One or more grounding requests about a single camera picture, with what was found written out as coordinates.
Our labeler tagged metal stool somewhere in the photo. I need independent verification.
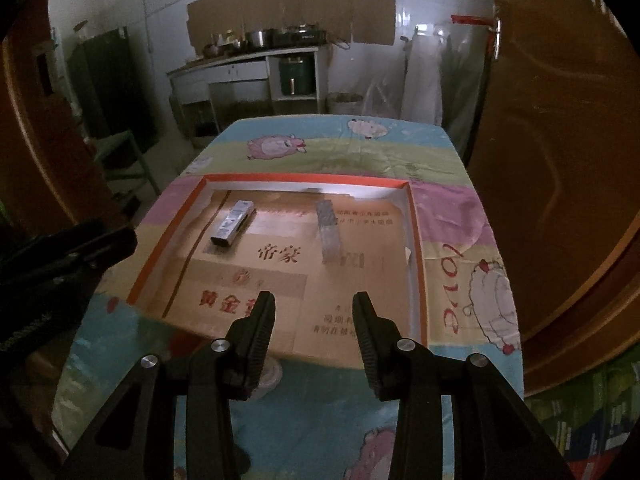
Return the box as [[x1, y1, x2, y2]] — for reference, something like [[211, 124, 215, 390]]
[[92, 131, 160, 196]]

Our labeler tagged brown wooden door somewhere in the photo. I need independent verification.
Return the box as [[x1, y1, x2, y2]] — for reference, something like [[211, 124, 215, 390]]
[[468, 0, 639, 394]]

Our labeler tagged white black rectangular box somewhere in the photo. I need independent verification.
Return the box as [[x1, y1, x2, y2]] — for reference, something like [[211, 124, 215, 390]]
[[210, 200, 255, 248]]

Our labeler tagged shallow cardboard tray box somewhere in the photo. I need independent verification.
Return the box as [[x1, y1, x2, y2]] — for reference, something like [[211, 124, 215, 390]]
[[115, 174, 426, 368]]

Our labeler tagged steel cooking pot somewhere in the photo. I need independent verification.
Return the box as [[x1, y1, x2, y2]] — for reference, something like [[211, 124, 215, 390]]
[[245, 28, 273, 49]]

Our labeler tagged cardboard sheet on wall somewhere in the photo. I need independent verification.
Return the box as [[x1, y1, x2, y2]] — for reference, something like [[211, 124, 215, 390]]
[[186, 0, 396, 52]]

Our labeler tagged black gas stove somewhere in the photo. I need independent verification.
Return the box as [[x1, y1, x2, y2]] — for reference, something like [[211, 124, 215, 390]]
[[272, 27, 326, 48]]

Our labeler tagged white kitchen counter cabinet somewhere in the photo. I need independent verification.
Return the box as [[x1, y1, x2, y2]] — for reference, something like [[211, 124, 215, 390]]
[[168, 46, 330, 140]]

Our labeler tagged left wooden door frame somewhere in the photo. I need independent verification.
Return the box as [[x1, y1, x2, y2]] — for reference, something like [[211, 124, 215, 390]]
[[1, 0, 137, 246]]

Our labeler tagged cartoon patterned tablecloth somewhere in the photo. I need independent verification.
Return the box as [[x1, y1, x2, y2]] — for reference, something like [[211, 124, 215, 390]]
[[52, 115, 524, 479]]

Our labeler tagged green printed carton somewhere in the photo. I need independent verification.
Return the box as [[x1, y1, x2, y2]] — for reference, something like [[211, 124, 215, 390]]
[[525, 347, 639, 479]]

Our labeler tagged white plastic sheet roll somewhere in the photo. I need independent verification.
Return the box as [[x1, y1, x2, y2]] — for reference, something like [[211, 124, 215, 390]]
[[400, 22, 492, 160]]

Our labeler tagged dark green appliance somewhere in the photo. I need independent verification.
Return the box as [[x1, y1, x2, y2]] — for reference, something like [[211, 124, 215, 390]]
[[279, 56, 312, 96]]

